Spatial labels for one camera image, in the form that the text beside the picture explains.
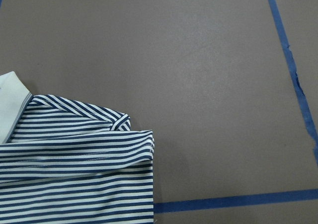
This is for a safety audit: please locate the navy white striped polo shirt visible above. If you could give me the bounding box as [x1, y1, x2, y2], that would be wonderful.
[0, 72, 155, 224]

